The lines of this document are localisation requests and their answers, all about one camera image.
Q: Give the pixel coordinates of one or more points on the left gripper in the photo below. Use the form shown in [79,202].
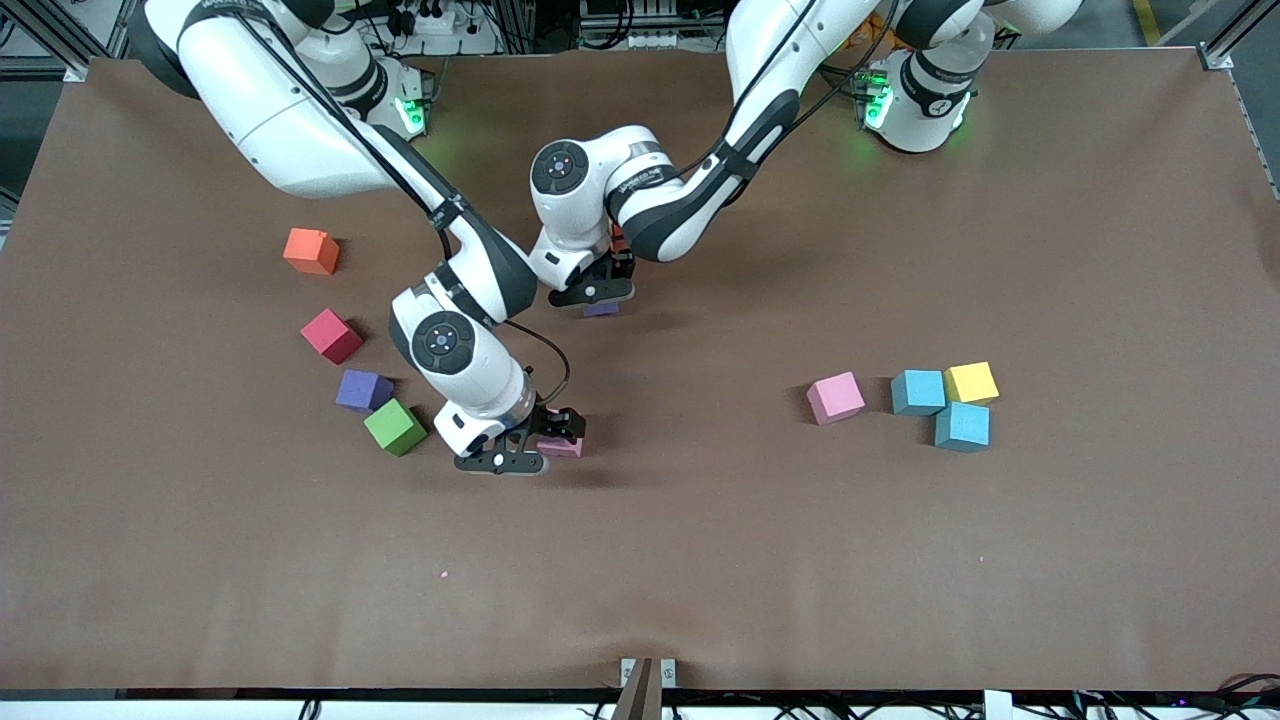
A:
[619,264]

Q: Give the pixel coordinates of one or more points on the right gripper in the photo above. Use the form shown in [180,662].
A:
[548,419]

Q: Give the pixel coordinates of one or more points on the pink foam cube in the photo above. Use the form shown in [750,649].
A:
[565,450]
[835,398]

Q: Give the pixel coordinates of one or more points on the red foam cube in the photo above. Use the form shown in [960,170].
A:
[618,238]
[331,336]

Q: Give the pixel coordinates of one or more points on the purple foam cube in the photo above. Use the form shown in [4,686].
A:
[602,310]
[362,390]

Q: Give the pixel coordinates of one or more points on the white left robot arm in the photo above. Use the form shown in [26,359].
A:
[770,60]

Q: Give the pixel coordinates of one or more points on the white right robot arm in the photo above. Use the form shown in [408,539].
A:
[280,110]

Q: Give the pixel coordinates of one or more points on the green foam cube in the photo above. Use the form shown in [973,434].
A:
[394,427]

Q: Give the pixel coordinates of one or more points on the grey electronics box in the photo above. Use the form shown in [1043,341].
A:
[630,38]

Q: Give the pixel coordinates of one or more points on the white power strip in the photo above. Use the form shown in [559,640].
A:
[445,20]

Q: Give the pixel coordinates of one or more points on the orange foam cube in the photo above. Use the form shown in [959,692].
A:
[311,252]

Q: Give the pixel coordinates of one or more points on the blue foam cube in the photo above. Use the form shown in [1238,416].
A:
[917,392]
[962,428]

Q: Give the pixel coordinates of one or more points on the bag of orange items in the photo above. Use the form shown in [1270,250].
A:
[875,35]

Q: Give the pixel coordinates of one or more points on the yellow foam cube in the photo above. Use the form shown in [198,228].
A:
[972,382]

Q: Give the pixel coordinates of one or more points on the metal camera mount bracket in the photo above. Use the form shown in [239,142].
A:
[648,680]

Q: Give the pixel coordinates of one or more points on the white table frame rail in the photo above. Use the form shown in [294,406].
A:
[200,712]

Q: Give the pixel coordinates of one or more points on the aluminium frame profile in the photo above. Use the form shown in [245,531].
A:
[1215,58]
[72,70]

